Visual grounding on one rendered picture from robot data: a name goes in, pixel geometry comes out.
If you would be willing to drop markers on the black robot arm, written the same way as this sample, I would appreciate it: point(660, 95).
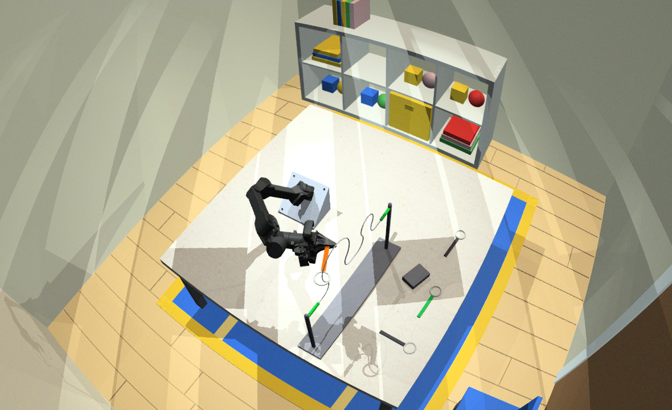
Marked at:
point(267, 226)

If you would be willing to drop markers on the grey ring with dark grey handle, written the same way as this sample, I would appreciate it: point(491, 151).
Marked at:
point(398, 341)
point(456, 240)

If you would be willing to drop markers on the orange handle with grey loop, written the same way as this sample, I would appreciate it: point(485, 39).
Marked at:
point(325, 255)

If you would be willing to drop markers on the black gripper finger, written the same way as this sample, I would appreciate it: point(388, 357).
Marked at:
point(321, 240)
point(320, 248)

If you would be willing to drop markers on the grey loop with green handle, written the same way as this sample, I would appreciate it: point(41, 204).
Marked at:
point(428, 301)

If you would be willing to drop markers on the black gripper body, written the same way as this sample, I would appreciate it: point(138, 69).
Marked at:
point(307, 236)

